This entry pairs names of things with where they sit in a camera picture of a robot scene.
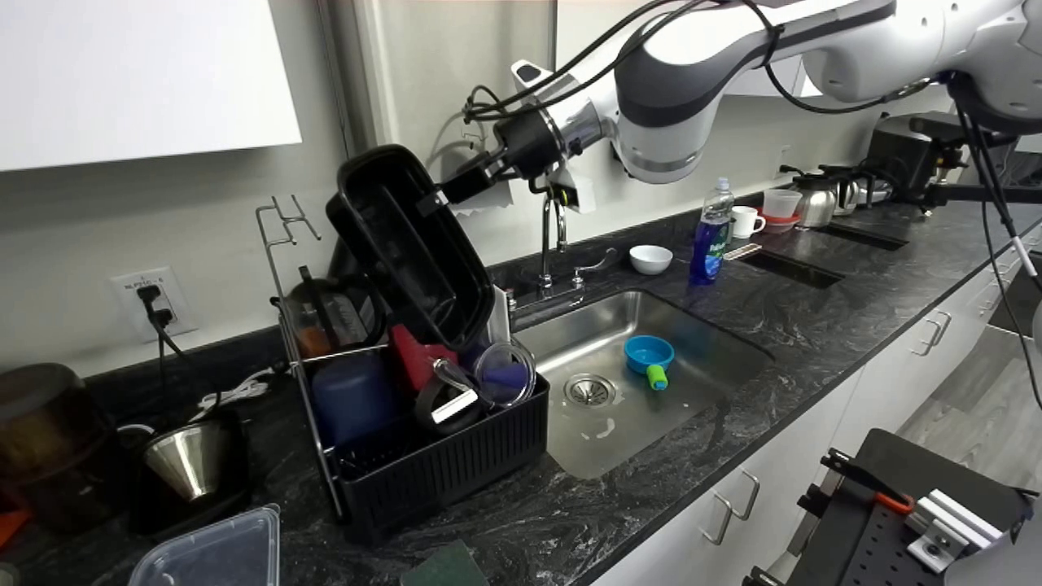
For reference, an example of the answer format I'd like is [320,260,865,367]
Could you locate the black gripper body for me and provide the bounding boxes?
[433,135,522,212]

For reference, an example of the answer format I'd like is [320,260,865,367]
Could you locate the black rectangular plastic dish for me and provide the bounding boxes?
[322,144,501,354]

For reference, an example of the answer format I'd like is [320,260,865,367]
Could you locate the chrome sink faucet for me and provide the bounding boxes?
[538,187,623,299]

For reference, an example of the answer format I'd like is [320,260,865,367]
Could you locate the metal sink drain strainer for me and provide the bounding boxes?
[563,371,623,413]

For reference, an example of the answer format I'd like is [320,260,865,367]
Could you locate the black dish rack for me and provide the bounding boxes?
[255,193,552,546]

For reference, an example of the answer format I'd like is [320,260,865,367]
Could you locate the stainless steel sink basin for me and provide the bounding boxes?
[508,286,781,484]

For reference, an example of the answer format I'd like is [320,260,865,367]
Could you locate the steel paper towel dispenser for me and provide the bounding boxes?
[325,0,563,221]

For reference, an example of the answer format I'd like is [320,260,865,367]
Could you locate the white square plate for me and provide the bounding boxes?
[492,284,517,349]

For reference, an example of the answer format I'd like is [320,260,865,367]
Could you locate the red plastic cup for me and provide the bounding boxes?
[389,321,462,397]

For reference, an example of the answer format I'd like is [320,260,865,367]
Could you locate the glass jar orange contents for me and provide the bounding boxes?
[283,273,384,361]

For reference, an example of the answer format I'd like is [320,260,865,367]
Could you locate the clear purple cup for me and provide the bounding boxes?
[466,339,541,409]

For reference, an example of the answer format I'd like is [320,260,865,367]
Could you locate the small white bowl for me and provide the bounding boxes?
[625,240,676,281]

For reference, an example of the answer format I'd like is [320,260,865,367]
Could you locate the dark blue plastic cup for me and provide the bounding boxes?
[310,350,401,450]

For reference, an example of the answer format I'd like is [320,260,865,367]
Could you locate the clear plastic water bottle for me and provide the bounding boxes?
[686,175,739,290]

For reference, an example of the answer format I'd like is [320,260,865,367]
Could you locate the pink clear container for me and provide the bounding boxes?
[762,186,806,234]

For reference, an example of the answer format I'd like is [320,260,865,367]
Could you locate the metal kettle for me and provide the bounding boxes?
[798,175,847,230]

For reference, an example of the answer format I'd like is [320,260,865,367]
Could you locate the metal cone coffee dripper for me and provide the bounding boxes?
[141,415,237,505]

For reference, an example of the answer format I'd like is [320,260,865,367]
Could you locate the green yellow sponge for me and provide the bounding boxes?
[401,536,492,586]

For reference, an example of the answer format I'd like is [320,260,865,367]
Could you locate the clear plastic tub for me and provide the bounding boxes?
[128,502,288,586]

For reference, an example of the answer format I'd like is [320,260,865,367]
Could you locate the brown lidded container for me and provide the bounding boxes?
[0,361,115,493]

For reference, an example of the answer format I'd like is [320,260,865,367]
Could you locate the black orange clamp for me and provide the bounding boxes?
[816,446,917,520]

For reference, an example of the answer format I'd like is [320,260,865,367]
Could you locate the black mounting plate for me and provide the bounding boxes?
[784,425,1035,586]

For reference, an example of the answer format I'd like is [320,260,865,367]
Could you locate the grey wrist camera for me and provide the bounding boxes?
[505,59,552,98]

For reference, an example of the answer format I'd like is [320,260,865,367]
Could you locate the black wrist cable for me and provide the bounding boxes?
[462,0,762,124]

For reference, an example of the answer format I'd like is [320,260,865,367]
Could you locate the blue cup green handle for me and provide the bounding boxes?
[623,331,679,395]

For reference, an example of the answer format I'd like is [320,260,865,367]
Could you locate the white cable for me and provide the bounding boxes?
[188,367,280,422]

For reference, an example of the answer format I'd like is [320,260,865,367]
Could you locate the black power plug cord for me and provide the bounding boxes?
[132,284,194,428]

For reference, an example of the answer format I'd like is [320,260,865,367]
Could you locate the white wall outlet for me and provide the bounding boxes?
[111,262,191,340]

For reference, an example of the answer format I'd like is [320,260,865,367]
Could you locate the white wall cabinet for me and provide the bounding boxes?
[0,0,307,175]

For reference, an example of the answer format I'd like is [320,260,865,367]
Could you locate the metal cabinet handle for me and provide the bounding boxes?
[698,465,766,546]
[917,308,956,361]

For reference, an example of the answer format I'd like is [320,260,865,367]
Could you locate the black camera on stand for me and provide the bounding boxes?
[863,109,1042,212]

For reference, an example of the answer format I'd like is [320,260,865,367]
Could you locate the black hanging robot cable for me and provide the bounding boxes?
[943,70,1042,409]

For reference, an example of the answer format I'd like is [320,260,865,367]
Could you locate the aluminium bracket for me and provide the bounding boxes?
[901,484,1011,577]

